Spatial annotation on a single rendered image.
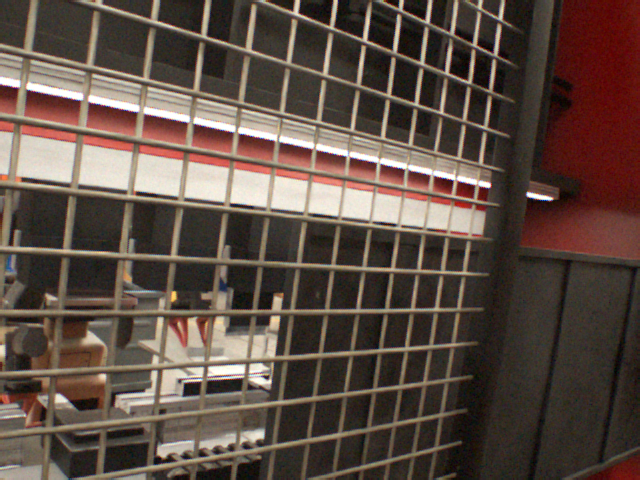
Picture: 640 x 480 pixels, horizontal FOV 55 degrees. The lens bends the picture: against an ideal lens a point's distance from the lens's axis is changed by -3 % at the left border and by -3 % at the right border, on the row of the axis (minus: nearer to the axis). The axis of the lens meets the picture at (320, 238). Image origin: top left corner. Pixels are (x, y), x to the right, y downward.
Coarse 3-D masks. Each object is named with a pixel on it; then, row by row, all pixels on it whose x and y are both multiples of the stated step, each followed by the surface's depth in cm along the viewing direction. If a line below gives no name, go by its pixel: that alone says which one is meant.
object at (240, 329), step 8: (232, 288) 123; (232, 296) 123; (240, 296) 124; (248, 296) 125; (264, 296) 128; (272, 296) 129; (232, 304) 123; (240, 304) 124; (248, 304) 125; (264, 304) 128; (224, 320) 124; (232, 320) 123; (240, 320) 125; (248, 320) 126; (256, 320) 127; (264, 320) 129; (232, 328) 125; (240, 328) 126; (248, 328) 127; (256, 328) 129; (264, 328) 130
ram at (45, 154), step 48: (0, 96) 88; (48, 96) 92; (0, 144) 89; (48, 144) 93; (96, 144) 98; (192, 144) 109; (240, 144) 116; (288, 144) 123; (192, 192) 110; (240, 192) 117; (288, 192) 124; (336, 192) 133; (384, 192) 142; (480, 192) 166
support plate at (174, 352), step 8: (144, 344) 140; (152, 344) 141; (168, 344) 143; (176, 344) 144; (192, 344) 146; (200, 344) 147; (216, 344) 150; (152, 352) 137; (168, 352) 136; (176, 352) 137; (184, 352) 138; (224, 352) 143; (232, 352) 144; (168, 360) 131; (176, 360) 131; (184, 360) 132; (192, 368) 127; (200, 368) 128; (256, 368) 134; (264, 368) 135
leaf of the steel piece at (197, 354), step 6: (192, 348) 135; (198, 348) 135; (204, 348) 136; (216, 348) 138; (222, 348) 139; (192, 354) 135; (198, 354) 136; (204, 354) 136; (216, 354) 138; (222, 354) 139; (192, 360) 133; (198, 360) 133; (210, 360) 134; (216, 366) 130; (222, 366) 131; (228, 366) 131; (234, 366) 132; (240, 366) 133
